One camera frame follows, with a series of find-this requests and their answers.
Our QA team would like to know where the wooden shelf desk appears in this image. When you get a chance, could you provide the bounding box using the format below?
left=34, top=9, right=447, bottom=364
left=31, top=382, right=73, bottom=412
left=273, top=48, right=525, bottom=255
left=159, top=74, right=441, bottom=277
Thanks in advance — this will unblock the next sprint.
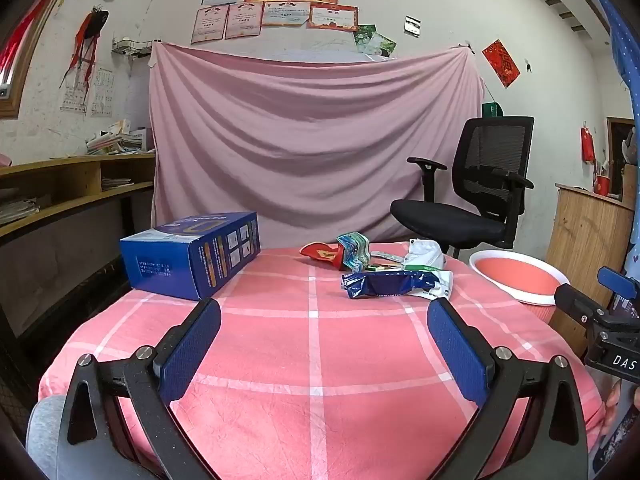
left=0, top=152, right=158, bottom=341

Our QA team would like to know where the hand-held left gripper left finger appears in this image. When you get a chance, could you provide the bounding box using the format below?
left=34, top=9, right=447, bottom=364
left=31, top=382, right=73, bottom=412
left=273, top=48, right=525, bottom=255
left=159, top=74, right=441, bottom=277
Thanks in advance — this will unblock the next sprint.
left=56, top=298, right=222, bottom=480

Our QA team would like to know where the reddish window curtain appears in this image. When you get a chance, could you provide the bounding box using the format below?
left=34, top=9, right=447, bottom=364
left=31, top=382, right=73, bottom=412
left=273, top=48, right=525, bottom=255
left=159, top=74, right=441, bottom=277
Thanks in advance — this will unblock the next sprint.
left=0, top=0, right=61, bottom=86

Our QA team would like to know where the red white-rimmed plastic bin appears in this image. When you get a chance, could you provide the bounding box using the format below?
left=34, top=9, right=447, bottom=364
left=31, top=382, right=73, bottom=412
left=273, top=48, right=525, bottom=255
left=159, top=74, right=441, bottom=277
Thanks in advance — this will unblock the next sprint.
left=469, top=251, right=570, bottom=328

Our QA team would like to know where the blue foil wrapper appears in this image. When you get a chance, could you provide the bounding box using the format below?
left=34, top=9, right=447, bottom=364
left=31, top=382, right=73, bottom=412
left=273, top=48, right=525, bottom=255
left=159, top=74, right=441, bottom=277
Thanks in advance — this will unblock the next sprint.
left=341, top=269, right=453, bottom=301

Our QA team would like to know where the blue dotted printed curtain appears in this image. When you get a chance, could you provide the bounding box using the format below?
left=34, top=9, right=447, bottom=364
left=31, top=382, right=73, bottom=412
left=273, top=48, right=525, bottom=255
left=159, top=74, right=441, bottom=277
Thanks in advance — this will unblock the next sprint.
left=589, top=0, right=640, bottom=480

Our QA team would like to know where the brown wooden frame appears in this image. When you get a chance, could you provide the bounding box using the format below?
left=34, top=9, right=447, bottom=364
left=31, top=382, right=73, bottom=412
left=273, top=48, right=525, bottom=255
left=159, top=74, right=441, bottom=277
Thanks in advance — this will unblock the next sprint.
left=606, top=116, right=636, bottom=196

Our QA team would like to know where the white packet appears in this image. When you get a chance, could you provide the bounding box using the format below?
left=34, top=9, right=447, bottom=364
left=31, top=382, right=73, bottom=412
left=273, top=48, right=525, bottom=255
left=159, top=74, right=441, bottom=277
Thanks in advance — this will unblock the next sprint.
left=402, top=239, right=447, bottom=271

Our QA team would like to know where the pink hanging cloth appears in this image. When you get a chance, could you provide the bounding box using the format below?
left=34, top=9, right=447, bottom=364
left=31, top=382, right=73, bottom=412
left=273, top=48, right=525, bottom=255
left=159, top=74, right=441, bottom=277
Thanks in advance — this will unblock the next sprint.
left=148, top=41, right=485, bottom=263

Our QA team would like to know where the wooden window frame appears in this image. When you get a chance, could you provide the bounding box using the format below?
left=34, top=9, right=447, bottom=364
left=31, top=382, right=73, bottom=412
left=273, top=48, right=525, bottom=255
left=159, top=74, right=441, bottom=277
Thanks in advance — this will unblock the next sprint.
left=0, top=0, right=73, bottom=121

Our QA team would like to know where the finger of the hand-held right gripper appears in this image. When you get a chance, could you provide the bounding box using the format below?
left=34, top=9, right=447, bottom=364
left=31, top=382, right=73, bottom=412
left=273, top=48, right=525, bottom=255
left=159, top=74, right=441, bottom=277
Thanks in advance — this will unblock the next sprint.
left=553, top=283, right=608, bottom=333
left=597, top=266, right=640, bottom=311

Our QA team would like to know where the red diamond paper decoration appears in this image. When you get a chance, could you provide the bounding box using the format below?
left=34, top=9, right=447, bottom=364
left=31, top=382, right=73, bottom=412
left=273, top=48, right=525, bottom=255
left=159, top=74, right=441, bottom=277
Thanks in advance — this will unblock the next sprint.
left=481, top=39, right=522, bottom=89

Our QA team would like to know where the red thermos flask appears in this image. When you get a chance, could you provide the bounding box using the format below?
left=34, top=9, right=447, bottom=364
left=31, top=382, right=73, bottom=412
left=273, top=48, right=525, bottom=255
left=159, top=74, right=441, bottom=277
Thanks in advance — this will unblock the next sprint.
left=580, top=121, right=597, bottom=165

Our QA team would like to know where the pile of newspapers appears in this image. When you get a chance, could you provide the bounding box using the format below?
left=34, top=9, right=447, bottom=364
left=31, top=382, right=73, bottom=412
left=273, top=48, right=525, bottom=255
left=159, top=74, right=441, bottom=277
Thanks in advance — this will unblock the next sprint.
left=0, top=197, right=41, bottom=226

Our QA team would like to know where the red snack packet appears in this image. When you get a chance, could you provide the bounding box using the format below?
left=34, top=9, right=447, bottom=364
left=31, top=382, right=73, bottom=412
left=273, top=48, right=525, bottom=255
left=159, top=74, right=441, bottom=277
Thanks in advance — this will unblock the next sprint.
left=300, top=241, right=346, bottom=267

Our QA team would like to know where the wooden cabinet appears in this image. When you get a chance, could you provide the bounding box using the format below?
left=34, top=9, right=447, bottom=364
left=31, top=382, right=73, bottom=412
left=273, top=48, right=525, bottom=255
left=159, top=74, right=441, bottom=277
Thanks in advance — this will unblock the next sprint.
left=545, top=183, right=636, bottom=356

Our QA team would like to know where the wire wall shelf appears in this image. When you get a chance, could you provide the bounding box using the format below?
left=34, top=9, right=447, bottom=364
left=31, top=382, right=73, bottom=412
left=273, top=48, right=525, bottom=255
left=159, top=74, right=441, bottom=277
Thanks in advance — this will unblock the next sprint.
left=111, top=37, right=153, bottom=61

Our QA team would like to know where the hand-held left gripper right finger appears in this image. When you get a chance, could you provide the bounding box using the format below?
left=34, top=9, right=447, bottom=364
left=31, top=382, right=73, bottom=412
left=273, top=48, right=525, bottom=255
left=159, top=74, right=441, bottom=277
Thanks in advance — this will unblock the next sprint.
left=426, top=297, right=590, bottom=480

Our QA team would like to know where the person's grey trouser leg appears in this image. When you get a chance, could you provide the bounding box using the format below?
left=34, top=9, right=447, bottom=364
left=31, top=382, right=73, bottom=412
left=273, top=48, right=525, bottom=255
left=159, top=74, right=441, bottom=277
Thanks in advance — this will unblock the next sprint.
left=25, top=395, right=68, bottom=480

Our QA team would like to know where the blue cardboard box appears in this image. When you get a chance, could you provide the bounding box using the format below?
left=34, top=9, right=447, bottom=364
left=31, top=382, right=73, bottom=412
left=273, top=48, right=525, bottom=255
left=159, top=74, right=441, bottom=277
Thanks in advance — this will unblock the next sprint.
left=119, top=211, right=262, bottom=302

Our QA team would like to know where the red black hanging kite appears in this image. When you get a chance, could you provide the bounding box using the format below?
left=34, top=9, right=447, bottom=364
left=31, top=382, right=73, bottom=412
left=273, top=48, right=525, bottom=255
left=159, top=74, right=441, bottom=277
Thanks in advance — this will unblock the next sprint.
left=60, top=6, right=110, bottom=106

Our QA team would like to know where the stack of books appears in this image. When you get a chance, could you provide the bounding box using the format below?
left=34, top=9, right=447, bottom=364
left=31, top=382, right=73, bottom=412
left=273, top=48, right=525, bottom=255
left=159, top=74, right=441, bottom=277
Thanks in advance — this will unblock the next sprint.
left=86, top=119, right=156, bottom=156

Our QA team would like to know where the black mesh office chair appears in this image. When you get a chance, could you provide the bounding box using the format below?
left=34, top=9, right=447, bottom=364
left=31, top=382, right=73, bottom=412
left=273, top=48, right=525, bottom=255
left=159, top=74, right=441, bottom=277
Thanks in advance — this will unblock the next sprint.
left=390, top=116, right=536, bottom=261

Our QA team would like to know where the teal colourful snack packet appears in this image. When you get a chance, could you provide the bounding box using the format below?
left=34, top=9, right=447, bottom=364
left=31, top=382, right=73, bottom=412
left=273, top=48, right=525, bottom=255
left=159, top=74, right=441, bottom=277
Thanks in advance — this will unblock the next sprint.
left=336, top=231, right=372, bottom=273

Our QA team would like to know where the paper wall calendar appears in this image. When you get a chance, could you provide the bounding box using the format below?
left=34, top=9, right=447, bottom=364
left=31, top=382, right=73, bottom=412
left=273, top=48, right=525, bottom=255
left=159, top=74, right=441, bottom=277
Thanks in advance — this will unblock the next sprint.
left=60, top=85, right=89, bottom=113
left=90, top=67, right=116, bottom=117

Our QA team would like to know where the pink checked blanket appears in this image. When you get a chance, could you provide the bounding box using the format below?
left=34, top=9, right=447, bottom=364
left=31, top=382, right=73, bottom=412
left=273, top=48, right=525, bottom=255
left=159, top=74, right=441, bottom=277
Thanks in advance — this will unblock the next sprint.
left=37, top=241, right=606, bottom=480

